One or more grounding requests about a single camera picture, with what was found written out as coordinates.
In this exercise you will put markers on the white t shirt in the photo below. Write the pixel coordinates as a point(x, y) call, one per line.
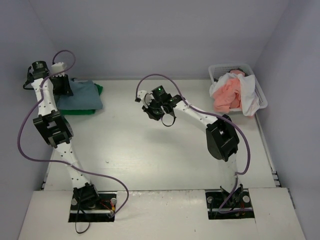
point(250, 92)

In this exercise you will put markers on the pink t shirt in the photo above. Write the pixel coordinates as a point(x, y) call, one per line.
point(227, 92)

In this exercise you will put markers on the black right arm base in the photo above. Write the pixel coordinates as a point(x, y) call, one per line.
point(239, 206)

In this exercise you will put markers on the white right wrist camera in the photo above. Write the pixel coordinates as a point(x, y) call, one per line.
point(144, 97)

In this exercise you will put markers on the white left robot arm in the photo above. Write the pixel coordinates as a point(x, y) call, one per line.
point(53, 126)

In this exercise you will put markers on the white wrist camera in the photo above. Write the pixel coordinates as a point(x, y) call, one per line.
point(144, 97)
point(58, 69)

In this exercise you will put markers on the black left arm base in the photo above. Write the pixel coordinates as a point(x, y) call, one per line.
point(100, 212)

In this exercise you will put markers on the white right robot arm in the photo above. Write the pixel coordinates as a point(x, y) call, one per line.
point(221, 137)

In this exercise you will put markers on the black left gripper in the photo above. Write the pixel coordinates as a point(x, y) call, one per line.
point(62, 88)

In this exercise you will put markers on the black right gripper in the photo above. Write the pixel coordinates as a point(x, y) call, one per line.
point(155, 112)

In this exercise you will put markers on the green t shirt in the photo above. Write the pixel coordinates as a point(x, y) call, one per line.
point(83, 112)

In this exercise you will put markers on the white laundry basket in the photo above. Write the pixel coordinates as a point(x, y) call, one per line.
point(217, 70)

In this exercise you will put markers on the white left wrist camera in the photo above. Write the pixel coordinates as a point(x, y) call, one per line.
point(58, 69)

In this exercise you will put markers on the grey-blue t shirt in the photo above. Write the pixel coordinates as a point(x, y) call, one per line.
point(85, 97)

